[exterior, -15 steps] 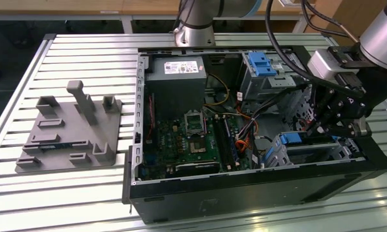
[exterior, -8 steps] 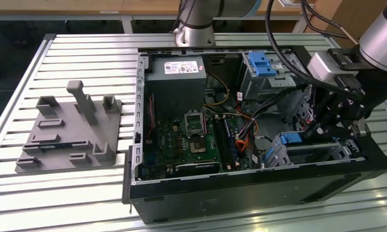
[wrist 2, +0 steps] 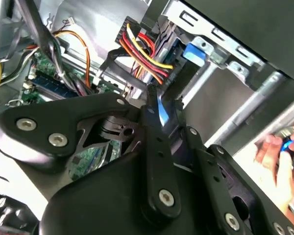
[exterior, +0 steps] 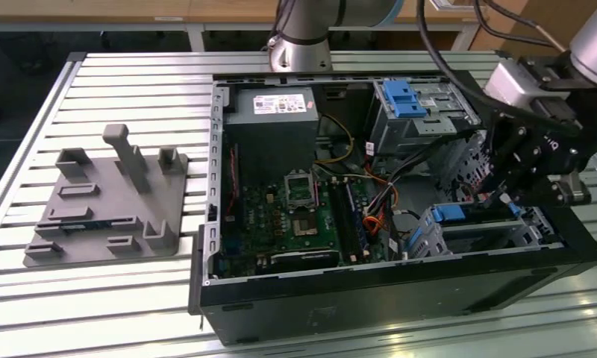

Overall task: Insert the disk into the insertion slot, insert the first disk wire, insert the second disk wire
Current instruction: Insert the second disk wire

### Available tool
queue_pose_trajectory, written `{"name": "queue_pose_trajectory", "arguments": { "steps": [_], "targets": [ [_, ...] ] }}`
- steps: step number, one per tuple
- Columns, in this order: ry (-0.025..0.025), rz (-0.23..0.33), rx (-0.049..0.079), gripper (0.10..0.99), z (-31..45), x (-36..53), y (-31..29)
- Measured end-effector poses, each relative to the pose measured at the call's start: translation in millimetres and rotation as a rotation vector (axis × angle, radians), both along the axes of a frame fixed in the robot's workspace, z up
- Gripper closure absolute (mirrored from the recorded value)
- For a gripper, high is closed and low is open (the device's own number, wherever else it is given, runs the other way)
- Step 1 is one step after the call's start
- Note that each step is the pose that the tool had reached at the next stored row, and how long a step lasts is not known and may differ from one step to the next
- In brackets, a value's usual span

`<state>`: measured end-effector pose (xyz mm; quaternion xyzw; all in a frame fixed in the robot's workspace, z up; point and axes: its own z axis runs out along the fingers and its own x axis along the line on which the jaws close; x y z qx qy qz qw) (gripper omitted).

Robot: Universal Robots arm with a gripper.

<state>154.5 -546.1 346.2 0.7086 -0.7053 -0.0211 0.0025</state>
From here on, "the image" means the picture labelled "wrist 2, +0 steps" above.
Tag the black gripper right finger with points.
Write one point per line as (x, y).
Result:
(215, 171)

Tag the person hand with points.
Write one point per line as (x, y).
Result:
(287, 186)

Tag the hard disk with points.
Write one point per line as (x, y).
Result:
(194, 54)

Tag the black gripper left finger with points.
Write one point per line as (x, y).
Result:
(39, 115)

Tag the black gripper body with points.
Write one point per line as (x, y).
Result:
(107, 200)

